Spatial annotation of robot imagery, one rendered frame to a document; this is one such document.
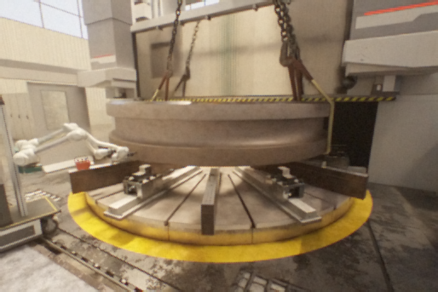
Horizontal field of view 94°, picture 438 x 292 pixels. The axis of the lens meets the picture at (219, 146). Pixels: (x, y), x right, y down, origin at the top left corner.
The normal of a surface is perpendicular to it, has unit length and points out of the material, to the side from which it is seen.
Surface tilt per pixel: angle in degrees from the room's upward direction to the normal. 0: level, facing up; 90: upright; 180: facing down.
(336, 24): 90
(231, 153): 90
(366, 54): 90
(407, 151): 90
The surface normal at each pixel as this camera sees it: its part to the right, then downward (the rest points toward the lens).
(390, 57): -0.46, 0.18
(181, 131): -0.22, 0.20
